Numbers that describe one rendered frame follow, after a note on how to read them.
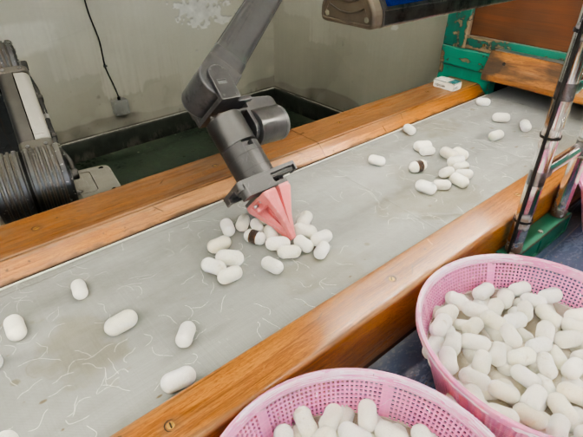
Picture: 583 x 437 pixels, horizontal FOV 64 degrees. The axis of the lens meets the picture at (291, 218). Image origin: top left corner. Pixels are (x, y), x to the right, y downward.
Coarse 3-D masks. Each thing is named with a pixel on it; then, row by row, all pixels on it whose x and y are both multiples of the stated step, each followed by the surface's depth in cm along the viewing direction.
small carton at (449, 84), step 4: (440, 76) 120; (436, 80) 118; (440, 80) 118; (444, 80) 118; (448, 80) 118; (452, 80) 118; (456, 80) 118; (436, 84) 119; (440, 84) 118; (444, 84) 117; (448, 84) 116; (452, 84) 115; (456, 84) 116; (460, 84) 117; (444, 88) 118; (448, 88) 117; (452, 88) 116; (456, 88) 117; (460, 88) 118
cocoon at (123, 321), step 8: (120, 312) 53; (128, 312) 53; (112, 320) 52; (120, 320) 52; (128, 320) 52; (136, 320) 53; (104, 328) 52; (112, 328) 51; (120, 328) 52; (128, 328) 53
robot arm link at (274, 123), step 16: (208, 80) 65; (224, 80) 66; (224, 96) 65; (240, 96) 67; (256, 96) 71; (208, 112) 67; (256, 112) 69; (272, 112) 71; (272, 128) 70; (288, 128) 73
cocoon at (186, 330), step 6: (180, 324) 52; (186, 324) 52; (192, 324) 52; (180, 330) 51; (186, 330) 51; (192, 330) 51; (180, 336) 50; (186, 336) 50; (192, 336) 51; (180, 342) 50; (186, 342) 50
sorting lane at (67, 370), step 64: (448, 128) 103; (512, 128) 103; (576, 128) 103; (320, 192) 79; (384, 192) 79; (448, 192) 79; (128, 256) 65; (192, 256) 65; (256, 256) 65; (384, 256) 65; (0, 320) 55; (64, 320) 55; (192, 320) 55; (256, 320) 55; (0, 384) 47; (64, 384) 47; (128, 384) 47; (192, 384) 47
